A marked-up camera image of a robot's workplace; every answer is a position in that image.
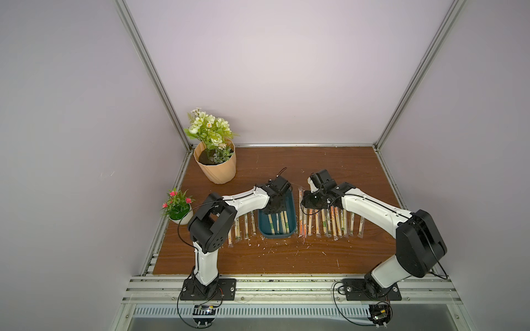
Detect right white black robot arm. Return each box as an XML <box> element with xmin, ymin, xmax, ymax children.
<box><xmin>302</xmin><ymin>170</ymin><xmax>447</xmax><ymax>296</ymax></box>

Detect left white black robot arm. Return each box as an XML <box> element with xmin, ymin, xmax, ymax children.
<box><xmin>188</xmin><ymin>175</ymin><xmax>297</xmax><ymax>288</ymax></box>

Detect wrapped chopsticks pile in box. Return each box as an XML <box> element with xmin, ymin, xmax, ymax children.
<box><xmin>266</xmin><ymin>211</ymin><xmax>291</xmax><ymax>237</ymax></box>

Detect teal plastic storage box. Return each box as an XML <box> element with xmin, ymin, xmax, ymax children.
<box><xmin>258</xmin><ymin>193</ymin><xmax>298</xmax><ymax>239</ymax></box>

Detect large beige ribbed flower pot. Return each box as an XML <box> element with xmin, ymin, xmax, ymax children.
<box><xmin>193</xmin><ymin>139</ymin><xmax>237</xmax><ymax>185</ymax></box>

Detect white green artificial flowers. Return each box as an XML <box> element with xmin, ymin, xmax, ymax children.
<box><xmin>184</xmin><ymin>108</ymin><xmax>235</xmax><ymax>166</ymax></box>

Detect small white pot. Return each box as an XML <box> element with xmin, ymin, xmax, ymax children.
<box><xmin>168</xmin><ymin>207</ymin><xmax>193</xmax><ymax>226</ymax></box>

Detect pink flowered small plant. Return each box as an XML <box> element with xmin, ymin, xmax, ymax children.
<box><xmin>162</xmin><ymin>188</ymin><xmax>195</xmax><ymax>221</ymax></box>

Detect right small circuit board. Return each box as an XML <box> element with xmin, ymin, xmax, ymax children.
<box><xmin>369</xmin><ymin>301</ymin><xmax>393</xmax><ymax>328</ymax></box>

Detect small circuit board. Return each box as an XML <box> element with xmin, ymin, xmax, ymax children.
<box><xmin>369</xmin><ymin>301</ymin><xmax>393</xmax><ymax>328</ymax></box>
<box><xmin>192</xmin><ymin>305</ymin><xmax>218</xmax><ymax>329</ymax></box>

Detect left small circuit board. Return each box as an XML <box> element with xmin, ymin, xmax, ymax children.
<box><xmin>192</xmin><ymin>305</ymin><xmax>218</xmax><ymax>329</ymax></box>

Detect right black base cable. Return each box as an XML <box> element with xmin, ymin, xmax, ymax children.
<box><xmin>330</xmin><ymin>282</ymin><xmax>375</xmax><ymax>328</ymax></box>

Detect black base cable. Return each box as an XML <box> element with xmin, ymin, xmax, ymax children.
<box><xmin>330</xmin><ymin>282</ymin><xmax>375</xmax><ymax>328</ymax></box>
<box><xmin>175</xmin><ymin>276</ymin><xmax>224</xmax><ymax>330</ymax></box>

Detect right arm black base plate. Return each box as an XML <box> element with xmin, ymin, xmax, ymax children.
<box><xmin>342</xmin><ymin>278</ymin><xmax>402</xmax><ymax>301</ymax></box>

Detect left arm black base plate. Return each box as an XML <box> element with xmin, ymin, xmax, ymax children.
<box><xmin>179</xmin><ymin>278</ymin><xmax>237</xmax><ymax>301</ymax></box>

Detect left black base cable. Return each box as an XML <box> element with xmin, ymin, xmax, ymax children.
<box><xmin>175</xmin><ymin>276</ymin><xmax>224</xmax><ymax>330</ymax></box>

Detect aluminium front rail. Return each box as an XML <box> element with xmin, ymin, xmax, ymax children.
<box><xmin>121</xmin><ymin>274</ymin><xmax>462</xmax><ymax>304</ymax></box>

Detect white slotted cable duct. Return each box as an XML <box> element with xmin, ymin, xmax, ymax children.
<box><xmin>132</xmin><ymin>304</ymin><xmax>370</xmax><ymax>319</ymax></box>

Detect aluminium corner frame post right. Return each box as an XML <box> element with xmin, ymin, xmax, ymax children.
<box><xmin>373</xmin><ymin>0</ymin><xmax>467</xmax><ymax>153</ymax></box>

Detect aluminium corner frame post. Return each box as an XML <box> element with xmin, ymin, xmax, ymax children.
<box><xmin>373</xmin><ymin>0</ymin><xmax>467</xmax><ymax>153</ymax></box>
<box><xmin>113</xmin><ymin>0</ymin><xmax>193</xmax><ymax>153</ymax></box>

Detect aluminium corner frame post left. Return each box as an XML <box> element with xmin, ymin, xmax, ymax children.
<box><xmin>113</xmin><ymin>0</ymin><xmax>193</xmax><ymax>153</ymax></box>

